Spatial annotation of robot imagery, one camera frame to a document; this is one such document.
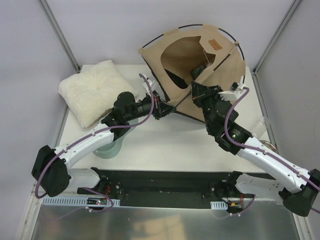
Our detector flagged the beige pet tent fabric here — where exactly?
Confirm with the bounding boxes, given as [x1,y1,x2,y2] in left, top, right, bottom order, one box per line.
[138,23,247,123]

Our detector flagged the white fluffy cushion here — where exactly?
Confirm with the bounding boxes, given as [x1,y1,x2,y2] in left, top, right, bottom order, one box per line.
[58,60,139,129]

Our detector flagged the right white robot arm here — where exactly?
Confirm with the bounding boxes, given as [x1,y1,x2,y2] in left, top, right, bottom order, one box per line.
[191,81,320,217]

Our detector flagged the green double pet bowl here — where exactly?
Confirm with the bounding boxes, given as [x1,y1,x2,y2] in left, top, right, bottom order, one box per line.
[93,127,135,159]

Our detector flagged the stainless steel bowl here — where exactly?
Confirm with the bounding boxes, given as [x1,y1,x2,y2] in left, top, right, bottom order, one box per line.
[260,140,278,153]

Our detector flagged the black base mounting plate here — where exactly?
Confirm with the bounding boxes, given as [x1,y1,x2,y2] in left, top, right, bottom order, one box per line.
[93,168,252,209]

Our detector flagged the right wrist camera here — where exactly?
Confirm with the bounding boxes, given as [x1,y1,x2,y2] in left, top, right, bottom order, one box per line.
[218,82,246,101]

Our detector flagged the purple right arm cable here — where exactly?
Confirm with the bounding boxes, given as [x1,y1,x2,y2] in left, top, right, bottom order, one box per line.
[223,86,320,220]

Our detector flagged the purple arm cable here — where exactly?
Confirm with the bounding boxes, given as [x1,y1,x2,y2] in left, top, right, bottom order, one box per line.
[34,73,155,221]
[223,86,320,220]

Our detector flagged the right white cable duct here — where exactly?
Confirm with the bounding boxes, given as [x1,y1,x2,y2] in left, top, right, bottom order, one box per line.
[210,201,243,210]

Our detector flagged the white cable duct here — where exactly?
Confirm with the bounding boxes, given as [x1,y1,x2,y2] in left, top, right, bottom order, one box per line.
[210,201,243,210]
[42,196,121,207]

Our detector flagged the right aluminium frame post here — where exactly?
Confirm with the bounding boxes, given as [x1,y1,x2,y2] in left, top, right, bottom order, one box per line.
[252,0,304,74]

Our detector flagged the aluminium frame post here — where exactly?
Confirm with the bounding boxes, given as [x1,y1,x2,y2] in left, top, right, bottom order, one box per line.
[38,0,81,73]
[252,0,304,74]

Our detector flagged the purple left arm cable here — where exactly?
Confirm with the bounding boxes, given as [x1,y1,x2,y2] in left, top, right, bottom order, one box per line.
[34,73,155,221]

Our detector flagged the left white cable duct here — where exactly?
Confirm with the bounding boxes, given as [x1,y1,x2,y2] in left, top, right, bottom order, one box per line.
[42,196,121,207]

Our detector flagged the left aluminium frame post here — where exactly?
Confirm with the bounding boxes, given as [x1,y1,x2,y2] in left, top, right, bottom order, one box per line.
[38,0,81,73]

